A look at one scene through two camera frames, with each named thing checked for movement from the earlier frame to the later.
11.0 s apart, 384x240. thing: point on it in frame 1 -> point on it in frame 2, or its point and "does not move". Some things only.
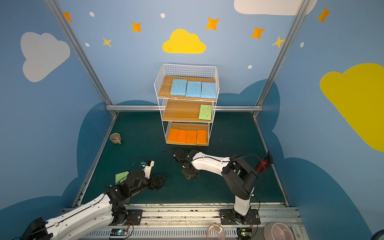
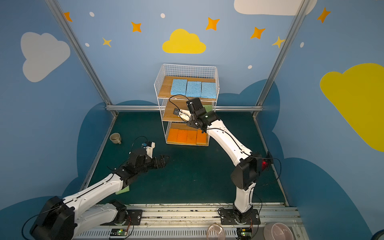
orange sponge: x=182 y=136 does not move
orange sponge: x=191 y=137 does not move
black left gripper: x=154 y=180 -> x=154 y=162
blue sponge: x=208 y=90 does not move
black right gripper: x=188 y=171 -> x=194 y=120
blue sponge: x=179 y=87 does not move
